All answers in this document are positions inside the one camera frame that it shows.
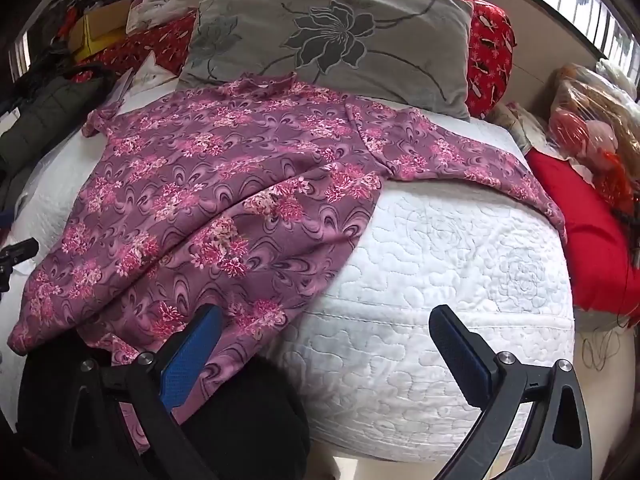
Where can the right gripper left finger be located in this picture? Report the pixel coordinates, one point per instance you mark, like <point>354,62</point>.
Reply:
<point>154,383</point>

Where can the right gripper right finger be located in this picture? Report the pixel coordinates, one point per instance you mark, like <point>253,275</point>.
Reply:
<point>555,442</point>

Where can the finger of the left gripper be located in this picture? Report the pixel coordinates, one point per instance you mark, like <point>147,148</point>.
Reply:
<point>11,256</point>

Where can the purple floral shirt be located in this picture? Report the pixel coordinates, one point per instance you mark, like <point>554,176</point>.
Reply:
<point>225,185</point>

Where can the black garment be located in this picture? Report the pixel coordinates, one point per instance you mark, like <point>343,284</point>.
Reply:
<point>254,426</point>

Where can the dark green padded jacket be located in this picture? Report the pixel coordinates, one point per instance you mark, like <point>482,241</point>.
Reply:
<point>58,110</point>

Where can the white quilted mattress cover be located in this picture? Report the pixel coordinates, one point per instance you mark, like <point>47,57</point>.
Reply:
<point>425,309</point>

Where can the red cushion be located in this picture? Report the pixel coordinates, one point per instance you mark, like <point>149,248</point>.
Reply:
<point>598,259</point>

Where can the white paper sheets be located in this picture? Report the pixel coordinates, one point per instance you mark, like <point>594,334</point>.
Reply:
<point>148,76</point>

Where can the yellow cardboard box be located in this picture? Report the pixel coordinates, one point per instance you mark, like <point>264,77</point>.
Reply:
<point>98,30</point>

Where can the white plastic bag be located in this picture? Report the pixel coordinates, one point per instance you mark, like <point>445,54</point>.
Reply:
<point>145,14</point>

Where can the doll in plastic wrap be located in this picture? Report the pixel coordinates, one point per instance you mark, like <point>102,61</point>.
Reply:
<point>596,125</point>

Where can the red patterned quilt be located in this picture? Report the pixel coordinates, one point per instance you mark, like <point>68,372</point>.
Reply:
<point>491,45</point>

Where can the grey flower pillow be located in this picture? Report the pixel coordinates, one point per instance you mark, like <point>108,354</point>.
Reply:
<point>411,52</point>

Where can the window with bars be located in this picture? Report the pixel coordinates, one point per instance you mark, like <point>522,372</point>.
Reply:
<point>596,21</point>

